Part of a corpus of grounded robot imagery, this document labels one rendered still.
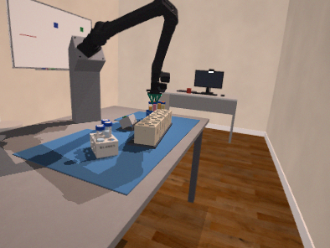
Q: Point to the blue table mat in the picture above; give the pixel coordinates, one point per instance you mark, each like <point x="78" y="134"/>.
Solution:
<point x="73" y="155"/>

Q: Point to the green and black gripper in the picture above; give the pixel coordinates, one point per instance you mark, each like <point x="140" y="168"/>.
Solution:
<point x="154" y="93"/>

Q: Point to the sample tube with blue cap and orange dot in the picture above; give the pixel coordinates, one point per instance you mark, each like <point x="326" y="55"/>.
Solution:
<point x="163" y="105"/>

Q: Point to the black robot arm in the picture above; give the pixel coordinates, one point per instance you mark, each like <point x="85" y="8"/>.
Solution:
<point x="105" y="30"/>

